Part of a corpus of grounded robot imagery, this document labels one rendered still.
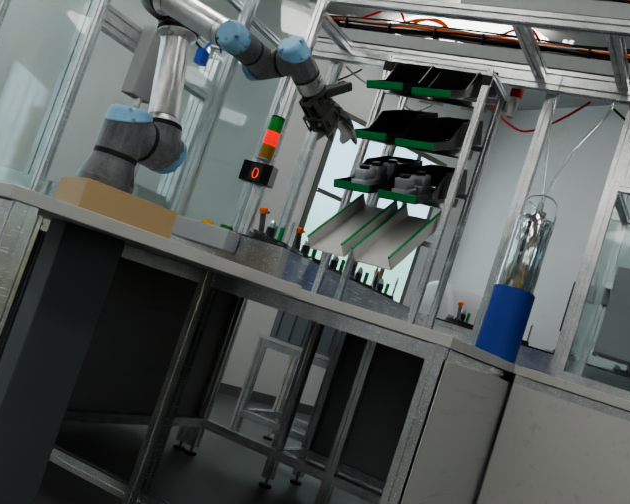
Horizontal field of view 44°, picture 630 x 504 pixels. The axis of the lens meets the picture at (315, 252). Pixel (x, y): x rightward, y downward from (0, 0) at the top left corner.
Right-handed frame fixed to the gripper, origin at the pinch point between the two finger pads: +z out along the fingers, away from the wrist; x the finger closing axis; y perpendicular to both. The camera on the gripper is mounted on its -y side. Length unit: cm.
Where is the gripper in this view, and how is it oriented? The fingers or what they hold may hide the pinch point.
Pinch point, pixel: (343, 138)
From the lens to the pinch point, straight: 226.7
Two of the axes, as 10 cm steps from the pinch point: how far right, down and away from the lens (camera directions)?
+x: 7.6, 2.0, -6.2
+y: -5.3, 7.5, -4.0
